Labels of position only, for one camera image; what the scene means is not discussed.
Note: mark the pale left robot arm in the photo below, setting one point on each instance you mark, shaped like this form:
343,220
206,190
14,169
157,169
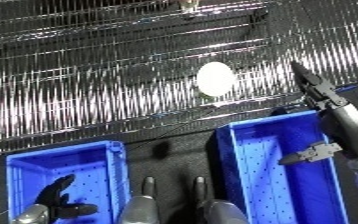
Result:
30,215

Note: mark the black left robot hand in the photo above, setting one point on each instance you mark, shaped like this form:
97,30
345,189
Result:
54,196

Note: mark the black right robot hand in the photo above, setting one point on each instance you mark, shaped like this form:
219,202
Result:
350,133

